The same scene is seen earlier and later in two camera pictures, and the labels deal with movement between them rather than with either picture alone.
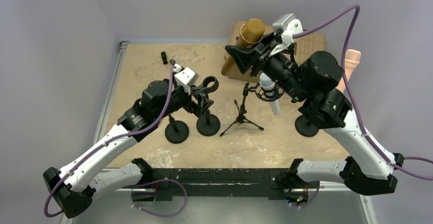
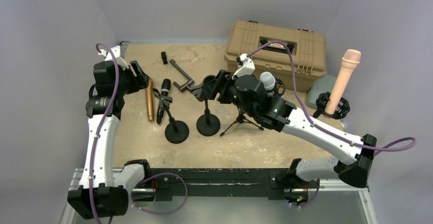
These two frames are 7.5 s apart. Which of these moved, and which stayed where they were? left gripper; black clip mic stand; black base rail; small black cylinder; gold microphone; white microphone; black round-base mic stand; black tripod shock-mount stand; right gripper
Moved: left gripper; right gripper; gold microphone
Stayed: black round-base mic stand; white microphone; small black cylinder; black base rail; black clip mic stand; black tripod shock-mount stand
